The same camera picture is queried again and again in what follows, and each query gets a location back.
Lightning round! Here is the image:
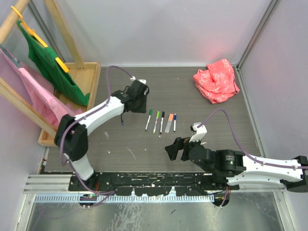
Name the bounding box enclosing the aluminium frame post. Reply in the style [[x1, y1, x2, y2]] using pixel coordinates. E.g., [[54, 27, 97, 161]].
[[235, 0, 282, 70]]

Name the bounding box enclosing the white pen with lime end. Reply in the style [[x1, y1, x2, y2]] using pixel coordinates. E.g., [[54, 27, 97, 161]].
[[153, 116, 159, 134]]

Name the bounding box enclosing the blue-grey clothes hanger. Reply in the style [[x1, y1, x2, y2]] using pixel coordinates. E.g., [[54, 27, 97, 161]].
[[0, 44, 21, 68]]

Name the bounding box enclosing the pink cloth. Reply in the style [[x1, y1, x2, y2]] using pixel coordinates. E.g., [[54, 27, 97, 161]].
[[0, 51, 82, 126]]

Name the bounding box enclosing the white pen with black end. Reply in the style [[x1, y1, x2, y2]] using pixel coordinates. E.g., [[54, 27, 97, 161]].
[[159, 117, 164, 134]]

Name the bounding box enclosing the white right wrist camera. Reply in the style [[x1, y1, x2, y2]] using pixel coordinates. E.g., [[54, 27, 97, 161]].
[[189, 122, 207, 142]]

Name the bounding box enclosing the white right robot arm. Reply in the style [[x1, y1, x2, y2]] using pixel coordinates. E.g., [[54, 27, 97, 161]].
[[165, 137, 308, 193]]

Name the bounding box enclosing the orange highlighter cap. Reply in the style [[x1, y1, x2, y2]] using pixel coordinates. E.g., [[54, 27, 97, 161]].
[[168, 114, 174, 121]]

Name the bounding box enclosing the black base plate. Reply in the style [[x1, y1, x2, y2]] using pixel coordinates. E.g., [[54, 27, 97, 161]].
[[68, 171, 231, 197]]

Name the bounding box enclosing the grey highlighter with orange tip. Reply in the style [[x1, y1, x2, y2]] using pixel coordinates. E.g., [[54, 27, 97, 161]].
[[165, 120, 172, 133]]

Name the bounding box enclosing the white marker with green end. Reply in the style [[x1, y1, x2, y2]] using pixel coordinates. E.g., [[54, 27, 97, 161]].
[[145, 115, 151, 131]]

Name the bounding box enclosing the yellow clothes hanger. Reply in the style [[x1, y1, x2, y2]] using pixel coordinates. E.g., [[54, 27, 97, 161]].
[[11, 6, 69, 73]]

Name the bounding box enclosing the coral patterned cloth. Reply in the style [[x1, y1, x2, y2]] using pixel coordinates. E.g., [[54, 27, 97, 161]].
[[193, 59, 240, 104]]

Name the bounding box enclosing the wooden rack base tray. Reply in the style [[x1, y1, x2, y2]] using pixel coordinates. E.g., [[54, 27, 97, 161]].
[[38, 62, 102, 147]]

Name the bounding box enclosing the green cloth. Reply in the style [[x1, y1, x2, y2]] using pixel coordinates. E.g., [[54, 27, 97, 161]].
[[16, 20, 90, 106]]

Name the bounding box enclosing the white marker with blue end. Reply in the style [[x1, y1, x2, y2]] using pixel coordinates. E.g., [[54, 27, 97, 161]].
[[173, 119, 176, 132]]

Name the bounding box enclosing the grey slotted cable duct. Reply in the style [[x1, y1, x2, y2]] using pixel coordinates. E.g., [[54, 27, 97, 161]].
[[34, 193, 215, 204]]

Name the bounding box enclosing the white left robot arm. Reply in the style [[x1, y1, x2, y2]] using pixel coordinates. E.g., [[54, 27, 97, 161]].
[[54, 79, 149, 191]]

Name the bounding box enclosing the wooden rack frame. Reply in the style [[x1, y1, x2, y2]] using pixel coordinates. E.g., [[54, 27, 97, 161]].
[[0, 0, 86, 141]]

